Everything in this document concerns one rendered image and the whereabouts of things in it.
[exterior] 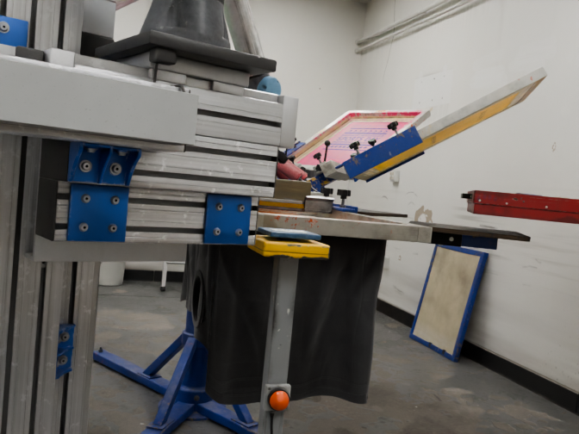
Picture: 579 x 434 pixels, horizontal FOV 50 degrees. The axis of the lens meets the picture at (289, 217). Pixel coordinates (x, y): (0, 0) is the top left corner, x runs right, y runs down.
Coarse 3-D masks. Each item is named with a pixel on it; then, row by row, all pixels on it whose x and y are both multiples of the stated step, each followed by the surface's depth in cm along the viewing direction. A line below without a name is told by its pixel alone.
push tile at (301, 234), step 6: (258, 228) 122; (264, 228) 119; (270, 228) 120; (276, 228) 122; (282, 228) 124; (270, 234) 113; (276, 234) 114; (282, 234) 114; (288, 234) 114; (294, 234) 115; (300, 234) 115; (306, 234) 115; (312, 234) 116; (318, 234) 117
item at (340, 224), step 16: (272, 224) 136; (288, 224) 137; (304, 224) 138; (320, 224) 139; (336, 224) 141; (352, 224) 142; (368, 224) 143; (384, 224) 144; (400, 224) 148; (400, 240) 146; (416, 240) 147
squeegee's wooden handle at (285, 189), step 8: (280, 184) 197; (288, 184) 198; (296, 184) 199; (304, 184) 200; (280, 192) 198; (288, 192) 198; (296, 192) 199; (304, 192) 200; (296, 200) 199; (304, 200) 200
